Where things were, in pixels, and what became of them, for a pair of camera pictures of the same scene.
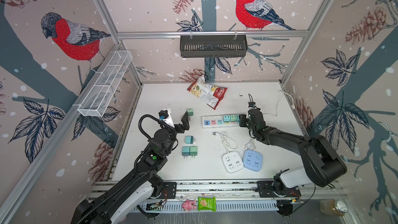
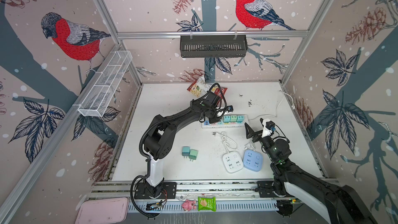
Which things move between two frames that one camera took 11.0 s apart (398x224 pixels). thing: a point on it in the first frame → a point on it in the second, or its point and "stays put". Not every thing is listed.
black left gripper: x=180 y=129 → x=217 y=119
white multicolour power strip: x=217 y=121 stays put
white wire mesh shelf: x=94 y=103 stays put
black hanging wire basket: x=213 y=46 stays put
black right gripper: x=242 y=119 → x=258 y=136
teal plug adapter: x=227 y=118 stays put
